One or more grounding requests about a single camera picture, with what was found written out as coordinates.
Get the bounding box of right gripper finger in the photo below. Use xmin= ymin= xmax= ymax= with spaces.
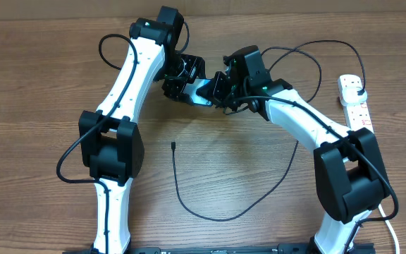
xmin=210 ymin=71 xmax=231 ymax=99
xmin=196 ymin=80 xmax=223 ymax=106

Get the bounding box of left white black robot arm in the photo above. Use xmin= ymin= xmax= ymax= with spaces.
xmin=78 ymin=6 xmax=204 ymax=253

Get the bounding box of white charger plug adapter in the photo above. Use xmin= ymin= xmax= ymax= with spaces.
xmin=340 ymin=87 xmax=368 ymax=107

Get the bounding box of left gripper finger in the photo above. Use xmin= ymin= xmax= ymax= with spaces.
xmin=187 ymin=56 xmax=206 ymax=82
xmin=167 ymin=84 xmax=195 ymax=106

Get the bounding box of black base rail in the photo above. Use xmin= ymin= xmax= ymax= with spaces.
xmin=62 ymin=243 xmax=376 ymax=254

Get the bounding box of Samsung Galaxy smartphone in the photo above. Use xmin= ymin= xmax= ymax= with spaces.
xmin=181 ymin=78 xmax=214 ymax=107

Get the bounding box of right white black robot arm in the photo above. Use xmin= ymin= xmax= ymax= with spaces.
xmin=195 ymin=45 xmax=395 ymax=253

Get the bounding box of black USB charging cable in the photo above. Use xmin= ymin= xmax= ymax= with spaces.
xmin=170 ymin=40 xmax=367 ymax=223

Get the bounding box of white power strip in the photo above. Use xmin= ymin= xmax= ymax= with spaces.
xmin=338 ymin=74 xmax=374 ymax=132

